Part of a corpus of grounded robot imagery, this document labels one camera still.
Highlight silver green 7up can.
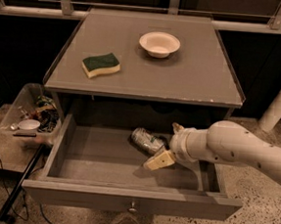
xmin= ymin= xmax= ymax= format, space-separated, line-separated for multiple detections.
xmin=130 ymin=127 xmax=165 ymax=156

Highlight grey cabinet counter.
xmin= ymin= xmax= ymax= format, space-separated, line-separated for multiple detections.
xmin=44 ymin=8 xmax=245 ymax=112

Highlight black metal leg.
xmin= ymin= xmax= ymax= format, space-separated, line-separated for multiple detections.
xmin=0 ymin=144 xmax=45 ymax=222

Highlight colourful snack bags in bin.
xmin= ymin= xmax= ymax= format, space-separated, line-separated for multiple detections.
xmin=35 ymin=96 xmax=60 ymax=133

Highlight small white bowl in bin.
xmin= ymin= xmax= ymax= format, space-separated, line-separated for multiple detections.
xmin=19 ymin=119 xmax=40 ymax=131

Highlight metal window railing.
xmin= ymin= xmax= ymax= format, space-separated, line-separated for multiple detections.
xmin=0 ymin=0 xmax=281 ymax=34

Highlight white bowl on counter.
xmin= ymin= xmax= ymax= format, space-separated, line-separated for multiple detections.
xmin=139 ymin=31 xmax=181 ymax=59

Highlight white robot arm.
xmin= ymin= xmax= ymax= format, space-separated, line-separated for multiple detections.
xmin=144 ymin=120 xmax=281 ymax=186

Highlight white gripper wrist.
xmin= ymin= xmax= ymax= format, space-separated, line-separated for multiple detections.
xmin=143 ymin=122 xmax=207 ymax=171

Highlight clear plastic bin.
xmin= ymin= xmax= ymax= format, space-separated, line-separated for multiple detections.
xmin=0 ymin=83 xmax=61 ymax=149

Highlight open grey top drawer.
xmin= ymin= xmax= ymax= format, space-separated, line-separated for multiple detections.
xmin=23 ymin=114 xmax=243 ymax=220

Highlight black floor cable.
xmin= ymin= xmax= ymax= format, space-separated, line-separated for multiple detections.
xmin=0 ymin=122 xmax=69 ymax=224

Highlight green yellow sponge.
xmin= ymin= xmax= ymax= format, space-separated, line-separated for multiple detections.
xmin=81 ymin=53 xmax=120 ymax=78

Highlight metal drawer knob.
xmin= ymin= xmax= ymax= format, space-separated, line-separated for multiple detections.
xmin=128 ymin=202 xmax=138 ymax=213

